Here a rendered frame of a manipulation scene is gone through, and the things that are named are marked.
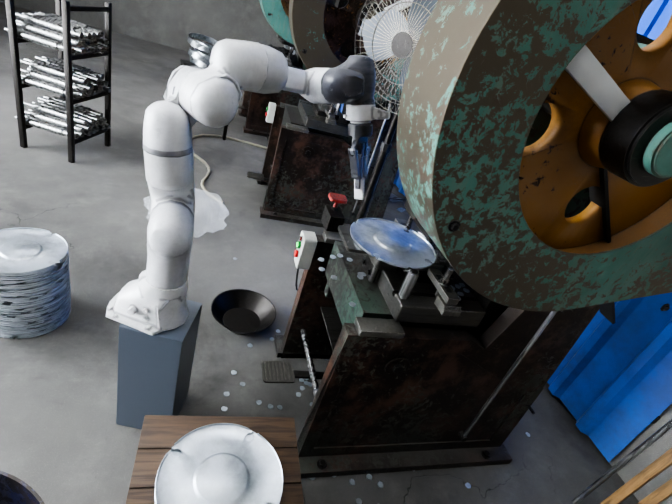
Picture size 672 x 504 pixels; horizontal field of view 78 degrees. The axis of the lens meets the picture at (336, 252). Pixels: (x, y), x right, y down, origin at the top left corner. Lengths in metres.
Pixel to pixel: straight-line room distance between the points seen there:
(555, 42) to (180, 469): 1.12
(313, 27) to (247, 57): 1.39
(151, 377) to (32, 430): 0.43
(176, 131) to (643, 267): 1.10
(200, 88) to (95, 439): 1.16
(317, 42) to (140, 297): 1.65
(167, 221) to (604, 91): 0.92
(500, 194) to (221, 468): 0.87
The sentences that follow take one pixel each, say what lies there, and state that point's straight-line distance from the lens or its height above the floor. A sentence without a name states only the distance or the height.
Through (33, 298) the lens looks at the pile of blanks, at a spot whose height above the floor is 0.18.
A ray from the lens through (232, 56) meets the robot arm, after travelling 1.05.
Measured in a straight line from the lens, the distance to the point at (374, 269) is 1.34.
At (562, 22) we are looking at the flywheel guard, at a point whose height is 1.44.
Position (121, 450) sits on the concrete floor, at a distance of 1.63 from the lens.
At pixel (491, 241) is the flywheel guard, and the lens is 0.85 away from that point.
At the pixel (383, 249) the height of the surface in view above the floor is 0.78.
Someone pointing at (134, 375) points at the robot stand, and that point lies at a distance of 1.46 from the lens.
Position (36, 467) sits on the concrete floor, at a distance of 1.64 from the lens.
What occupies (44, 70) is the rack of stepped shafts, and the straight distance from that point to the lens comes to 3.30.
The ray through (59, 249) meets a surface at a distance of 1.89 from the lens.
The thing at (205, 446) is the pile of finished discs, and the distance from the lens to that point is 1.19.
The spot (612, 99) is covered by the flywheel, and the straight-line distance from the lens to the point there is 0.88.
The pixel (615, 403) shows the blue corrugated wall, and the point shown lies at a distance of 2.33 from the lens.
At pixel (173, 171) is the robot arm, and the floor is 0.94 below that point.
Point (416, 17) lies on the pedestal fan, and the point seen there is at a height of 1.40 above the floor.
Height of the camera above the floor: 1.38
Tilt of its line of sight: 30 degrees down
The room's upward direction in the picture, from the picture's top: 19 degrees clockwise
